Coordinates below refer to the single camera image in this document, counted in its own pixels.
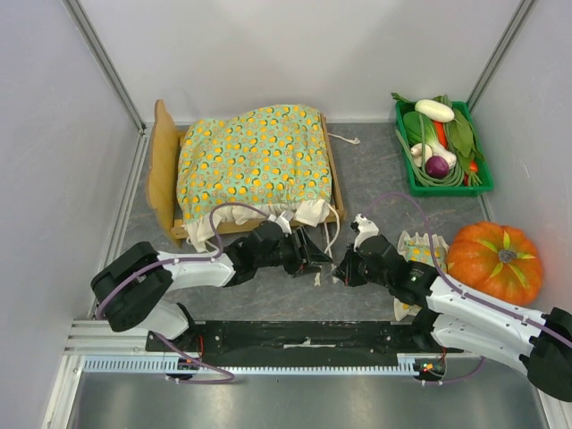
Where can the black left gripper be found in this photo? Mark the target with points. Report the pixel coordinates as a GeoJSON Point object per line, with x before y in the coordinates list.
{"type": "Point", "coordinates": [311, 254]}

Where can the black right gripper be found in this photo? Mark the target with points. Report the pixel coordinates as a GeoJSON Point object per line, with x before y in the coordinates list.
{"type": "Point", "coordinates": [353, 262]}

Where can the white rope tie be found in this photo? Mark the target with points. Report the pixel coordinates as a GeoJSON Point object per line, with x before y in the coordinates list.
{"type": "Point", "coordinates": [330, 242]}

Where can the lemon print cushion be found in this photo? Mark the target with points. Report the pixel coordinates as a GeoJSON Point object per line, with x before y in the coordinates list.
{"type": "Point", "coordinates": [263, 162]}

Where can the wooden pet bed frame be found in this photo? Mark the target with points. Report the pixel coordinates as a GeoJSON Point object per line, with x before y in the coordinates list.
{"type": "Point", "coordinates": [165, 143]}

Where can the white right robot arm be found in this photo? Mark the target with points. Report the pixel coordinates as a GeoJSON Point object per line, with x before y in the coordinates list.
{"type": "Point", "coordinates": [536, 344]}

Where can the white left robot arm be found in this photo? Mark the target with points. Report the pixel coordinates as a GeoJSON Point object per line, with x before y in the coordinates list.
{"type": "Point", "coordinates": [130, 291]}

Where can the small lemon print pillow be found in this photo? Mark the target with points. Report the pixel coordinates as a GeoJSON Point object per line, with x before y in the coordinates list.
{"type": "Point", "coordinates": [416, 248]}

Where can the green plastic crate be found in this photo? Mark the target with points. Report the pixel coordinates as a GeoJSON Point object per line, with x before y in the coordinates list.
{"type": "Point", "coordinates": [473, 184]}

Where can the purple onion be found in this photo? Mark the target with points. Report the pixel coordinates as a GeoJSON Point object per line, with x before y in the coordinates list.
{"type": "Point", "coordinates": [437, 167]}

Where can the white mushroom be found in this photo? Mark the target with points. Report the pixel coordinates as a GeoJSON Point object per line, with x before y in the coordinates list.
{"type": "Point", "coordinates": [416, 152]}

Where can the orange pumpkin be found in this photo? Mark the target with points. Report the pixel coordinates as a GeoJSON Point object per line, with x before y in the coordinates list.
{"type": "Point", "coordinates": [498, 260]}

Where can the bok choy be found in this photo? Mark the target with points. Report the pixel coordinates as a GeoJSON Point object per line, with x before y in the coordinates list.
{"type": "Point", "coordinates": [419, 128]}

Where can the orange carrot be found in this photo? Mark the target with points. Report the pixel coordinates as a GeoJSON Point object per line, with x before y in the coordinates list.
{"type": "Point", "coordinates": [441, 135]}

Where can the green spinach leaves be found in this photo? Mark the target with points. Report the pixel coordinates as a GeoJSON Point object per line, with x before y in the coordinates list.
{"type": "Point", "coordinates": [460, 132]}

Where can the white eggplant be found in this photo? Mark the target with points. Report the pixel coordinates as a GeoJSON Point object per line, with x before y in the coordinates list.
{"type": "Point", "coordinates": [435, 110]}

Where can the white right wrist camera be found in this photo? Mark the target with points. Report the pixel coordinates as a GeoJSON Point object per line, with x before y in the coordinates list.
{"type": "Point", "coordinates": [364, 228]}

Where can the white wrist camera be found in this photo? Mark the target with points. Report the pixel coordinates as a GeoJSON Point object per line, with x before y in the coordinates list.
{"type": "Point", "coordinates": [364, 228]}
{"type": "Point", "coordinates": [283, 221]}

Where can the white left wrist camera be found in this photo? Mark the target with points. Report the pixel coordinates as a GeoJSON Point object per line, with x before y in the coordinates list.
{"type": "Point", "coordinates": [283, 221]}

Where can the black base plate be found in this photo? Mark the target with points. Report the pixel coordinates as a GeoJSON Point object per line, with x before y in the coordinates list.
{"type": "Point", "coordinates": [305, 343]}

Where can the white cable duct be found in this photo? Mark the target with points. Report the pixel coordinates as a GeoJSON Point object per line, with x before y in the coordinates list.
{"type": "Point", "coordinates": [175, 366]}

